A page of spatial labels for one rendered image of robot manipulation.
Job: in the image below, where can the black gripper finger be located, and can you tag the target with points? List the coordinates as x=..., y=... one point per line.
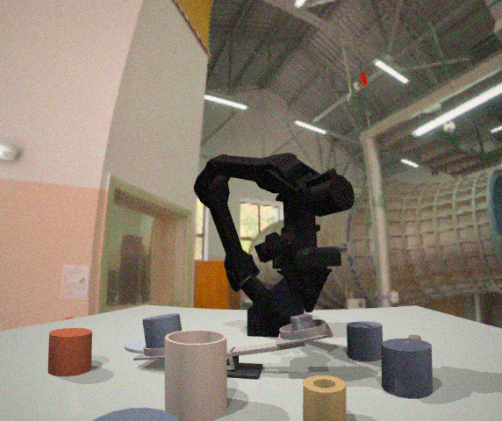
x=312, y=282
x=294, y=287

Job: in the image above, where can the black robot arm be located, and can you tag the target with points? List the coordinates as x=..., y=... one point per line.
x=304, y=193

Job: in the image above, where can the tan cup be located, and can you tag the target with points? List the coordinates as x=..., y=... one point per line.
x=195, y=375

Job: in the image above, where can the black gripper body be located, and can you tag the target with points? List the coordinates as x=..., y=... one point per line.
x=309, y=255

